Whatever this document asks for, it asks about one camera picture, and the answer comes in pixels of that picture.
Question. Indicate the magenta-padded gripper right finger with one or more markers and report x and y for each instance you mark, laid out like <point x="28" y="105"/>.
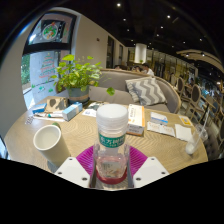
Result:
<point x="151" y="170"/>

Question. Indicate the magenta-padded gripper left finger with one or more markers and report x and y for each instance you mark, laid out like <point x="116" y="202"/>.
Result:
<point x="71" y="171"/>

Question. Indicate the clear water bottle white cap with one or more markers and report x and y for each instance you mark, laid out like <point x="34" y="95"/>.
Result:
<point x="111" y="146"/>

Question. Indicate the cream ceramic cup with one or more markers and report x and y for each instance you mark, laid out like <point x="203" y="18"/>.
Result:
<point x="53" y="146"/>

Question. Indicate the printed paper leaflet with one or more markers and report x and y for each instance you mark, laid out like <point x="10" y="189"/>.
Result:
<point x="160" y="129"/>

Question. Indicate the clear plastic cup with straw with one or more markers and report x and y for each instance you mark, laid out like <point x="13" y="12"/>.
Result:
<point x="193" y="143"/>

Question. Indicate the white blue packet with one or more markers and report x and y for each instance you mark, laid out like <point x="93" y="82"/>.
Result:
<point x="159" y="118"/>

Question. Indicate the white orange carton box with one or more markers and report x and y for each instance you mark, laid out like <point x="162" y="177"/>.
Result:
<point x="136" y="120"/>

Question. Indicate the light blue tissue box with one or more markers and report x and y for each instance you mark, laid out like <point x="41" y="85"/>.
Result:
<point x="71" y="111"/>

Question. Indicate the white pen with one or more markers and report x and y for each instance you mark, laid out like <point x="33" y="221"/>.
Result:
<point x="50" y="115"/>

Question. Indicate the yellow card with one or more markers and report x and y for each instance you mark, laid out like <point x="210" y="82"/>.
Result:
<point x="185" y="120"/>

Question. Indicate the colourful printed leaflet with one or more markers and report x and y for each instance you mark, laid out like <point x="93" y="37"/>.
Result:
<point x="90" y="110"/>

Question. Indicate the grey white chevron pillow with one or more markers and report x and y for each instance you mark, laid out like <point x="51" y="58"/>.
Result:
<point x="146" y="90"/>

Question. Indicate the group of dining chairs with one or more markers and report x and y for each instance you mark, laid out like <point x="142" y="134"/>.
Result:
<point x="195" y="95"/>

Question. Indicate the grey curved sofa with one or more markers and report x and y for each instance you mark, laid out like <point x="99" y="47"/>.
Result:
<point x="116" y="83"/>

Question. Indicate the green potted plant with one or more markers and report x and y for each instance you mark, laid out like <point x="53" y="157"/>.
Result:
<point x="78" y="75"/>

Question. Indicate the person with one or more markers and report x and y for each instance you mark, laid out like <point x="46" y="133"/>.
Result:
<point x="149" y="70"/>
<point x="136" y="69"/>

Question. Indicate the white round pillar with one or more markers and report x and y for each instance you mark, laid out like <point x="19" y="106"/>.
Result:
<point x="140" y="53"/>

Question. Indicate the group of ceiling lights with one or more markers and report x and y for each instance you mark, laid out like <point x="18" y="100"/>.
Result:
<point x="118" y="5"/>

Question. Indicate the framed wall poster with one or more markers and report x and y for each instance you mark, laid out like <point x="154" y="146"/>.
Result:
<point x="51" y="30"/>

